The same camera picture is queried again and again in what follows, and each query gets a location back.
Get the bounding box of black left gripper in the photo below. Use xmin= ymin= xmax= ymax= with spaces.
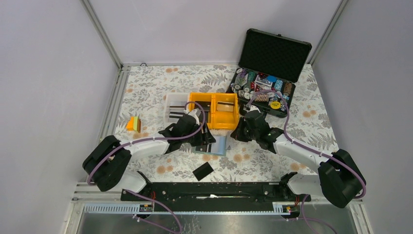
xmin=182 ymin=121 xmax=215 ymax=147

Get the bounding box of yellow double storage bin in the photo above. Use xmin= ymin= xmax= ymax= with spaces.
xmin=188 ymin=93 xmax=240 ymax=130

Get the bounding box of black credit card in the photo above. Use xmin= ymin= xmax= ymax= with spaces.
xmin=192 ymin=162 xmax=214 ymax=181

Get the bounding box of white storage bin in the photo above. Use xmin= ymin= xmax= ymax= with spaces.
xmin=163 ymin=92 xmax=189 ymax=127

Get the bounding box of dark grey credit card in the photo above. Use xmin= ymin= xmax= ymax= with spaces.
xmin=194 ymin=146 xmax=208 ymax=153

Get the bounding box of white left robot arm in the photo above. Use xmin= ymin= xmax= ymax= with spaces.
xmin=82 ymin=109 xmax=216 ymax=200

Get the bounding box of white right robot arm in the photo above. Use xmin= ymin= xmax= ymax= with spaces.
xmin=230 ymin=107 xmax=366 ymax=208

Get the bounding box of card in yellow bin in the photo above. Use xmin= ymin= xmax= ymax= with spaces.
xmin=216 ymin=102 xmax=234 ymax=112

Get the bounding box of dark card in bin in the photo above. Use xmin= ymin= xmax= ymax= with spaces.
xmin=196 ymin=101 xmax=211 ymax=123

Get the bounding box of orange poker chip stack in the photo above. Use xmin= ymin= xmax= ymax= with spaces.
xmin=253 ymin=94 xmax=270 ymax=102

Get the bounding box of yellow big blind chip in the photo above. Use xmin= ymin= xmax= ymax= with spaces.
xmin=269 ymin=101 xmax=281 ymax=110

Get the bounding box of black poker chip case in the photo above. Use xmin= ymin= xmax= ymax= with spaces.
xmin=227 ymin=28 xmax=312 ymax=118

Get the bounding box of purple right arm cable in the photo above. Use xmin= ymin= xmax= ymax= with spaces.
xmin=245 ymin=90 xmax=367 ymax=234

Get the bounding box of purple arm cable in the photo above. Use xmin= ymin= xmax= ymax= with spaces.
xmin=86 ymin=101 xmax=207 ymax=234
xmin=245 ymin=90 xmax=367 ymax=234

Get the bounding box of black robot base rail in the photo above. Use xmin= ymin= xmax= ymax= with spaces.
xmin=120 ymin=180 xmax=311 ymax=212

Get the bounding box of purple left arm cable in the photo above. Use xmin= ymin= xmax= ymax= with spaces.
xmin=86 ymin=101 xmax=207 ymax=234

